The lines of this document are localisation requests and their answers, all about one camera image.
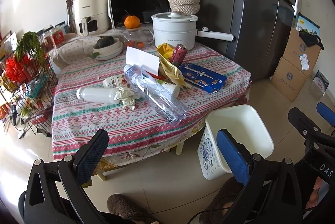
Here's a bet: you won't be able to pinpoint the white plastic bottle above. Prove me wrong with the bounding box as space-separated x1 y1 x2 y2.
76 87 120 104

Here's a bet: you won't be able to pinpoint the white tissue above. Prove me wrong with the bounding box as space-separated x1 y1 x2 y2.
114 87 140 111

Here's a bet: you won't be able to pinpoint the blue cookie box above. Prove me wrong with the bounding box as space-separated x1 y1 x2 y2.
179 63 227 94

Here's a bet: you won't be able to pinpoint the white nut snack packet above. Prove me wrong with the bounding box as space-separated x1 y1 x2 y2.
103 74 130 88

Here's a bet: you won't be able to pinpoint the clear plastic water bottle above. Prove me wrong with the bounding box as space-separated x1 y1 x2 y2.
124 65 188 125

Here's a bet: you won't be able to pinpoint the small white yogurt bottle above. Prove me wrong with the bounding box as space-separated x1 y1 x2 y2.
159 81 180 99

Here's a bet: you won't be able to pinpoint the yellow snack wrapper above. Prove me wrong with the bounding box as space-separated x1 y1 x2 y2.
157 43 192 89

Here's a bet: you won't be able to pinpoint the red soda can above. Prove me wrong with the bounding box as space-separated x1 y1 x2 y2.
169 44 188 67

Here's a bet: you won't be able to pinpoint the white paper card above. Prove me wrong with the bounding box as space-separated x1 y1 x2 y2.
125 46 160 76

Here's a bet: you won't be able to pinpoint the white plastic trash bin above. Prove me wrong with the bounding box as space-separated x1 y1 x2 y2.
198 105 274 184

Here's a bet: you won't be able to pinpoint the small box on floor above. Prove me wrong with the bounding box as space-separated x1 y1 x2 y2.
313 70 329 97

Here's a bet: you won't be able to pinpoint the lower cardboard box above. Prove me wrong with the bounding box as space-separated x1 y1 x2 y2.
270 57 307 102

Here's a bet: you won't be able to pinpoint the cardboard box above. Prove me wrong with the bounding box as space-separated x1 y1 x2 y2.
283 28 321 77
270 57 307 102

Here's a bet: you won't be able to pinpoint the brown fuzzy slipper left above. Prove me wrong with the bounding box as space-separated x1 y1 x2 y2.
107 193 159 223

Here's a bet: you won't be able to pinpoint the brown fuzzy slipper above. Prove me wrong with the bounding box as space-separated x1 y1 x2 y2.
107 193 159 223
199 177 244 223

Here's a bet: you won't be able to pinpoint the brown fuzzy slipper right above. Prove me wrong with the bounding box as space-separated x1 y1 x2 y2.
199 177 244 223

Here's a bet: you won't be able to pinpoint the upper cardboard box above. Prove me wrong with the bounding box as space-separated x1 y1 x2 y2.
283 28 321 77

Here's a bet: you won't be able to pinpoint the black pouch on box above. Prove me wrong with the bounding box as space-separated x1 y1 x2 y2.
299 30 324 50

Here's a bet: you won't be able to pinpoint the patterned striped tablecloth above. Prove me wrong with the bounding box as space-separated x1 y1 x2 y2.
52 43 251 166

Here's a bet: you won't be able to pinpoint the blue book on box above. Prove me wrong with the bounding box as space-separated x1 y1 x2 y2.
295 13 320 36

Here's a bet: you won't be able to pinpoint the floral cloth under bowls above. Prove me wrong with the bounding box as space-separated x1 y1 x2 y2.
48 35 106 71

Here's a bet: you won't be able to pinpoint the stacked white bowls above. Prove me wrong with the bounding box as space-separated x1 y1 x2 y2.
90 37 123 61

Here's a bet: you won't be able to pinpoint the dark green squash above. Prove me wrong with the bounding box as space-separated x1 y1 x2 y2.
93 36 115 49

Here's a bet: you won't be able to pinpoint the small orange in teapot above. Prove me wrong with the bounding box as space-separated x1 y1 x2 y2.
125 41 136 47

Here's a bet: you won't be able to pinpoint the red lidded spice jar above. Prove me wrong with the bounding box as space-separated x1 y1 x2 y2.
51 27 65 48

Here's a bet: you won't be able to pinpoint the green leafy vegetables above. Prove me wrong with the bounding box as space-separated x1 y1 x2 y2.
15 31 45 66

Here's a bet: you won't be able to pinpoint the glass teapot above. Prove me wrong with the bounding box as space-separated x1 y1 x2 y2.
120 26 155 49

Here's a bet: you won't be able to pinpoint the grey refrigerator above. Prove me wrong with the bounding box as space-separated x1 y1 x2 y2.
196 0 295 80

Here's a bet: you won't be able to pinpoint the white electric cooking pot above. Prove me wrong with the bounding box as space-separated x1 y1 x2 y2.
151 12 234 50

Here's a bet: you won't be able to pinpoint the large orange tangerine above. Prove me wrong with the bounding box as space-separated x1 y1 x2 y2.
124 11 140 30

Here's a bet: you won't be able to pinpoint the white air fryer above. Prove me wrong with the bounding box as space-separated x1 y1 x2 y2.
73 0 111 36

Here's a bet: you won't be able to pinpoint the black microwave oven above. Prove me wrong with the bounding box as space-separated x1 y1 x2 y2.
109 0 170 29

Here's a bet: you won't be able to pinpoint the black wire storage rack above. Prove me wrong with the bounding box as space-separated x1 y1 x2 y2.
1 51 57 138

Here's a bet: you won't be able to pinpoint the woven rope basket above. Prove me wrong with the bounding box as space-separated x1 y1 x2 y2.
168 0 200 15

